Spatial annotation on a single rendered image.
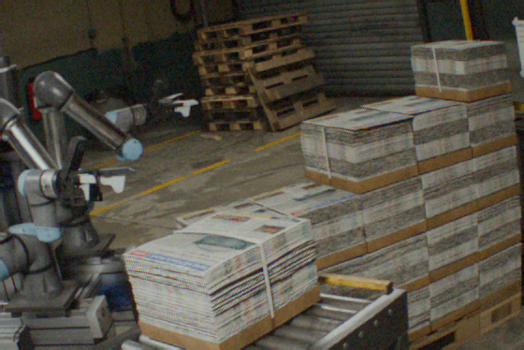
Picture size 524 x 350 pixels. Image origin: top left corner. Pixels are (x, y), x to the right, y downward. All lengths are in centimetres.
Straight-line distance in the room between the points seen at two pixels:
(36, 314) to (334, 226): 114
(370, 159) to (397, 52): 748
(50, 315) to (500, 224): 195
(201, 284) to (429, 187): 149
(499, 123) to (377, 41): 726
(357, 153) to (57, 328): 124
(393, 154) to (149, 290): 130
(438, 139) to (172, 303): 151
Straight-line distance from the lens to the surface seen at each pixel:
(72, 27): 1008
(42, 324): 234
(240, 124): 933
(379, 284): 199
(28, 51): 966
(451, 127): 301
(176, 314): 180
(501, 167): 324
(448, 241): 310
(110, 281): 275
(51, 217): 197
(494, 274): 335
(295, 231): 186
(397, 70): 1029
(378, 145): 280
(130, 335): 197
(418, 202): 296
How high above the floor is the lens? 158
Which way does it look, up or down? 13 degrees down
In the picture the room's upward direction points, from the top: 9 degrees counter-clockwise
